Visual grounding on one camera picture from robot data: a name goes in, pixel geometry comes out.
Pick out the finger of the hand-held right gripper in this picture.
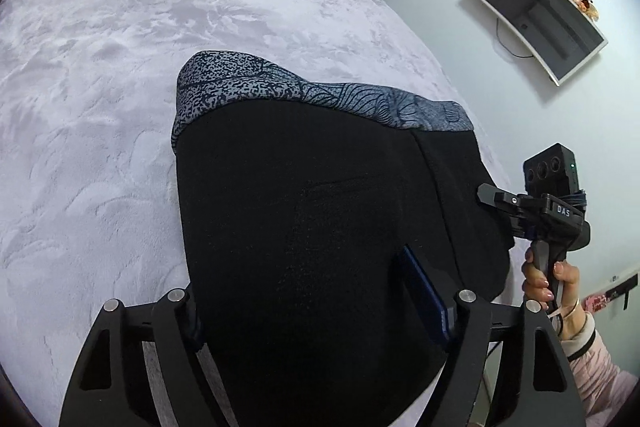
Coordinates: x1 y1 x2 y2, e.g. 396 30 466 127
476 183 532 219

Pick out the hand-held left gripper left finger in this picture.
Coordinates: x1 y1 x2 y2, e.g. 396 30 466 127
59 287 237 427

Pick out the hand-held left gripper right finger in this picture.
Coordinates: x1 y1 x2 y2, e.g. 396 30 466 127
400 244 587 427

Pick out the black pants patterned grey waistband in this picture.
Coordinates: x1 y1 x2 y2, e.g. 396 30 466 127
170 51 516 427

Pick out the person's right forearm pink sleeve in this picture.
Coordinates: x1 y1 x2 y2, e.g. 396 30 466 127
552 307 640 413

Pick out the person's right hand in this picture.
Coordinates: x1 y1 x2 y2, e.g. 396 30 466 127
521 248 584 330

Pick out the lavender plush blanket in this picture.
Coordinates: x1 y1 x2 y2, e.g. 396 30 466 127
0 0 516 427

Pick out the red wall decoration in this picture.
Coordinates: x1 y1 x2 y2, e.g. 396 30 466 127
585 274 640 314

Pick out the black television cable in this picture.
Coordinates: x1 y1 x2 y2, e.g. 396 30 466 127
495 18 535 59

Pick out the wall-mounted television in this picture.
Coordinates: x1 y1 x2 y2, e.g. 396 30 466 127
466 0 610 86

